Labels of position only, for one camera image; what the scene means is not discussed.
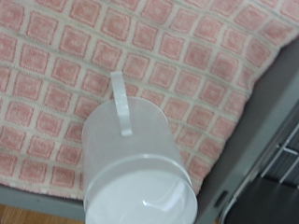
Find dark grey cutlery holder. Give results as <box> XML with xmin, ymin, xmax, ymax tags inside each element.
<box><xmin>219</xmin><ymin>175</ymin><xmax>299</xmax><ymax>224</ymax></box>

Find grey plastic crate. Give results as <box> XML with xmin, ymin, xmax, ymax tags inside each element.
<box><xmin>0</xmin><ymin>36</ymin><xmax>299</xmax><ymax>224</ymax></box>

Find white plastic mug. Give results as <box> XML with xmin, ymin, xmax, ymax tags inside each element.
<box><xmin>81</xmin><ymin>70</ymin><xmax>199</xmax><ymax>224</ymax></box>

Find pink checkered dish cloth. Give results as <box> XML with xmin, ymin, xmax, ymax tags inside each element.
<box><xmin>0</xmin><ymin>0</ymin><xmax>299</xmax><ymax>201</ymax></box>

